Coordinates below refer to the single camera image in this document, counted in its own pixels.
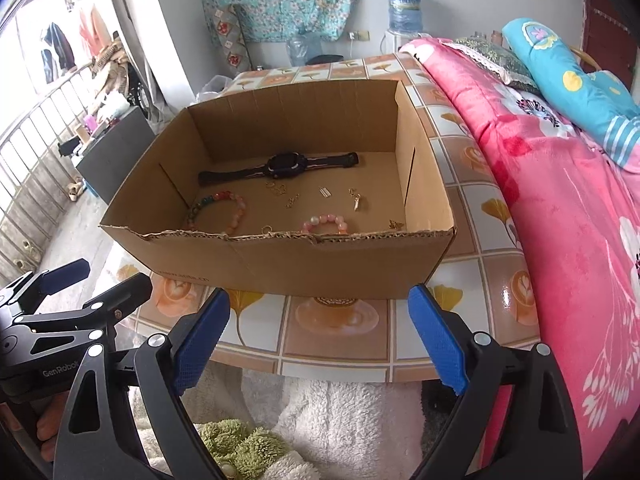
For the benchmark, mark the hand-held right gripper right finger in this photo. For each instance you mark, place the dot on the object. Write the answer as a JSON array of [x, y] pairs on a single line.
[[440, 340]]

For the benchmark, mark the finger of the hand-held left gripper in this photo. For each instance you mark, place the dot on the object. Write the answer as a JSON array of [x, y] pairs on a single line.
[[120, 295], [65, 272]]

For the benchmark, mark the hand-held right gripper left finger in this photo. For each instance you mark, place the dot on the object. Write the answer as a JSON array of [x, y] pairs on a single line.
[[200, 345]]

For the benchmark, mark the gold butterfly charm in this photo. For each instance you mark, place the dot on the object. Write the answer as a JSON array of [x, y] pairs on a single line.
[[397, 224]]

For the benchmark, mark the brown cardboard box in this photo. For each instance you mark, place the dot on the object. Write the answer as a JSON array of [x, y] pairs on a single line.
[[300, 265]]

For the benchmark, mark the gold pendant charm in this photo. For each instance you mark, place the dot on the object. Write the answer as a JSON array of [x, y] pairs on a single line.
[[357, 202]]

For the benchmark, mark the black purple smart watch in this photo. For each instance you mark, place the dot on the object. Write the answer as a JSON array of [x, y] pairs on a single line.
[[285, 164]]

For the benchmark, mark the person's left hand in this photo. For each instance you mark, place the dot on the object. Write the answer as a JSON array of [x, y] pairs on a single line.
[[47, 425]]

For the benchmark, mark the pair of beige shoes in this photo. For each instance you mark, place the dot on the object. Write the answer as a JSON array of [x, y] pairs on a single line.
[[75, 190], [25, 255]]

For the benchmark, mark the green fluffy cuff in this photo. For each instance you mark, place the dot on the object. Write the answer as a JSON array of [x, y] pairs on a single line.
[[240, 440]]

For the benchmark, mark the metal balcony railing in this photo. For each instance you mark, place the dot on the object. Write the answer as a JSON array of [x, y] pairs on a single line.
[[30, 175]]

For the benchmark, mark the dark grey cabinet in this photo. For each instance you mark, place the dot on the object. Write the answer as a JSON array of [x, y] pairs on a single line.
[[115, 155]]

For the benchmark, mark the tile print tablecloth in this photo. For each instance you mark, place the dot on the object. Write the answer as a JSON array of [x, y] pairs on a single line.
[[450, 170]]

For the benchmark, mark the pink floral blanket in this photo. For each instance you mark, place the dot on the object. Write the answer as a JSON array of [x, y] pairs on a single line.
[[550, 200]]

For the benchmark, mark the heap of bags and clothes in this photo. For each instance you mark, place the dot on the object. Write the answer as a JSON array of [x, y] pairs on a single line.
[[110, 75]]

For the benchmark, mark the white plastic bag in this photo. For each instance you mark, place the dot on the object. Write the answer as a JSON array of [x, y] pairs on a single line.
[[212, 87]]

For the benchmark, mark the dark hanging jacket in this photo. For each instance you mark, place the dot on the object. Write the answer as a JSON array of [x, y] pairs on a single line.
[[57, 45]]

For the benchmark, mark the pink hanging garment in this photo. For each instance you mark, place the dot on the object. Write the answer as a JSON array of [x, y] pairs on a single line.
[[92, 27]]

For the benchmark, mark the patterned patchwork cushion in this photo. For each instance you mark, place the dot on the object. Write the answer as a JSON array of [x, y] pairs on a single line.
[[232, 45]]

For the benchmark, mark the lace trimmed pillow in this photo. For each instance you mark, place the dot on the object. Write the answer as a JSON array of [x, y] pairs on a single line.
[[492, 55]]

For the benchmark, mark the blue cartoon pillow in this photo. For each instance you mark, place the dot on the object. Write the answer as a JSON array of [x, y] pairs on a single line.
[[565, 70]]

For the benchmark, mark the white water dispenser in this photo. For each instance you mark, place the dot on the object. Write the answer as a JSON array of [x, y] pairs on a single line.
[[392, 42]]

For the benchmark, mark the clear plastic jug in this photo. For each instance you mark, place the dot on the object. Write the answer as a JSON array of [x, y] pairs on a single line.
[[302, 50]]

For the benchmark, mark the blue water bottle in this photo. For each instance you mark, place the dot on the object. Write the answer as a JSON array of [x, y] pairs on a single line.
[[405, 10]]

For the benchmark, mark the dark red door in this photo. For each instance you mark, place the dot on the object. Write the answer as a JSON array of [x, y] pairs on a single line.
[[610, 25]]

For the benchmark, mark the wall socket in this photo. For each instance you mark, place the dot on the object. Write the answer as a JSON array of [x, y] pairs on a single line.
[[360, 35]]

